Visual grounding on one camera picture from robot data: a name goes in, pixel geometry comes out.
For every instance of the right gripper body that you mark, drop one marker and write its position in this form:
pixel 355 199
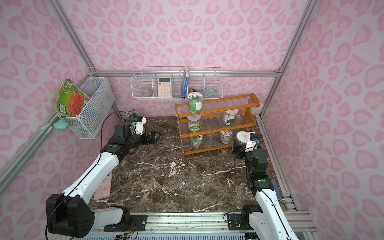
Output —
pixel 238 145

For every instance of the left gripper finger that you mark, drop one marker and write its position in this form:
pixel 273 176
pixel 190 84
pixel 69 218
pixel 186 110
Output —
pixel 153 134
pixel 151 141

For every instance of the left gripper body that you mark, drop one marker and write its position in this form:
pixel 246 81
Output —
pixel 150 137

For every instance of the white label jar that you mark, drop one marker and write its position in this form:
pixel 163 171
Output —
pixel 230 116
pixel 241 139

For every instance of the green label jar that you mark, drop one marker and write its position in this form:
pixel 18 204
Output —
pixel 195 102
pixel 194 123

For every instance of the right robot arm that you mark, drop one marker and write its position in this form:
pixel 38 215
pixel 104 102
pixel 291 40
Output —
pixel 266 218

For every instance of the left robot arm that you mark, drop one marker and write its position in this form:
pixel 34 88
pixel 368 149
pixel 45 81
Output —
pixel 68 213

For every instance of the sunflower label jar bottom right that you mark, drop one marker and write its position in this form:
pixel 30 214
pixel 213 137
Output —
pixel 226 137

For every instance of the orange wooden three-tier shelf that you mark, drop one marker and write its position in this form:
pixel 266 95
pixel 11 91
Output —
pixel 212 121

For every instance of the tomato label jar bottom left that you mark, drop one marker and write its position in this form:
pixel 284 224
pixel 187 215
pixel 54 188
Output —
pixel 197 141

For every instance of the mint green pencil cup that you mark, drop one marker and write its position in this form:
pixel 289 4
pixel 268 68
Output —
pixel 136 119

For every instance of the coloured pencils in cup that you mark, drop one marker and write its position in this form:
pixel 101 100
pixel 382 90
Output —
pixel 131 115

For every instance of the clear tape roll in basket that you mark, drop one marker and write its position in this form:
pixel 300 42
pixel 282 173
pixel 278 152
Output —
pixel 146 93

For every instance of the white orange calculator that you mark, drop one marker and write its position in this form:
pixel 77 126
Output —
pixel 164 87

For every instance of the blue book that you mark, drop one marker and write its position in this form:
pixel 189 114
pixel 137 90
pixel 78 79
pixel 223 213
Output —
pixel 185 81

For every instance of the white mesh side basket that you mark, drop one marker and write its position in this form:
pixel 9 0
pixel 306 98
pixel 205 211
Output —
pixel 88 123

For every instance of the light blue cup in basket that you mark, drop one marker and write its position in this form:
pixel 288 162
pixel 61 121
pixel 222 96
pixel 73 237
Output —
pixel 209 92

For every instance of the pink calculator on table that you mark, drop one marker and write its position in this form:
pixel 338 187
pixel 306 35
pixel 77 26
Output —
pixel 104 189

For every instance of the mint star shaped hook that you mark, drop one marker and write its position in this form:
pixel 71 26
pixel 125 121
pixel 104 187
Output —
pixel 61 124

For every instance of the green red snack packet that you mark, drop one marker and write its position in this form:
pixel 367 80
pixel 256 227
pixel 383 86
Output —
pixel 71 99

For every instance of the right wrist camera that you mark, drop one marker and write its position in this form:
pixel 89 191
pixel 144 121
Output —
pixel 253 141

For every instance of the white wire wall basket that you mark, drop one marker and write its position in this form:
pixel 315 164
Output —
pixel 200 79

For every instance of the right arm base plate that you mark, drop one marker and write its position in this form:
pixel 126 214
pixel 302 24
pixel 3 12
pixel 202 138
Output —
pixel 235 222

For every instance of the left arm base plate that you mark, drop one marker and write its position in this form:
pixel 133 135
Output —
pixel 128 224

